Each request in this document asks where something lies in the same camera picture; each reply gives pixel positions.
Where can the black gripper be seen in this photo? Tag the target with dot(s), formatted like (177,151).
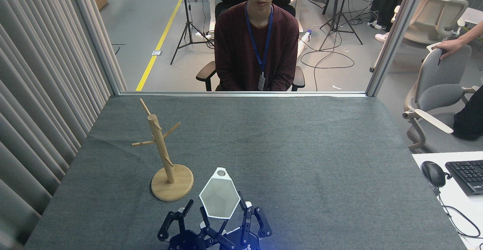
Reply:
(236,244)
(185,242)

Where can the white hexagonal cup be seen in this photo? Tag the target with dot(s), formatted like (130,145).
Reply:
(219,199)

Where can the person's forearm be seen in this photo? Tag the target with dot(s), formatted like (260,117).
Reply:
(473,35)

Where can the wooden cup rack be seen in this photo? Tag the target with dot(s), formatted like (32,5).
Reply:
(171,187)

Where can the person's hand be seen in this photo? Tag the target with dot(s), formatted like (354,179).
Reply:
(453,46)

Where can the grey table cloth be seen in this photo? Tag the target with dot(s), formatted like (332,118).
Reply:
(302,148)

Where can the black office chair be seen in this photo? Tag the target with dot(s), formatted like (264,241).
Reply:
(205,74)

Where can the metal floor socket plate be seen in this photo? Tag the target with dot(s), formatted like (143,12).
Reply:
(157,52)

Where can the yellow floor tape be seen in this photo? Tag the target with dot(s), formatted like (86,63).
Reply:
(158,46)

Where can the seated person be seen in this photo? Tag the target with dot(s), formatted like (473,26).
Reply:
(237,50)

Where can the black tripod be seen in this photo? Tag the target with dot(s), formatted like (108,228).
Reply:
(340,16)
(187,20)

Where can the beige pleated curtain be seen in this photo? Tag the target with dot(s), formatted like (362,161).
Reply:
(37,91)

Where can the white power strip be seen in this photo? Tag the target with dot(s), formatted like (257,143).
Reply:
(306,36)

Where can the black computer mouse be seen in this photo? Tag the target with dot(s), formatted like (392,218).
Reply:
(433,172)

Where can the white side desk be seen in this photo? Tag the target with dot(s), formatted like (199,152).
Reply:
(460,212)

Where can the black keyboard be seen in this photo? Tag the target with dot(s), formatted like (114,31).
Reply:
(468,174)

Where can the person's leg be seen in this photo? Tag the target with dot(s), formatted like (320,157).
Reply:
(469,121)

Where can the grey office chair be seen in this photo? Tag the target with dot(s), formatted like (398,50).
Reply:
(447,67)

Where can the beige office chair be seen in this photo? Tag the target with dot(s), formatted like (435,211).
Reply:
(430,20)

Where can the silver frame rail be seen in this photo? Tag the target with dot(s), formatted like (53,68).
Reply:
(245,94)

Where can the silver frame post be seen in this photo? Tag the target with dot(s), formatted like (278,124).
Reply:
(100,42)
(392,35)

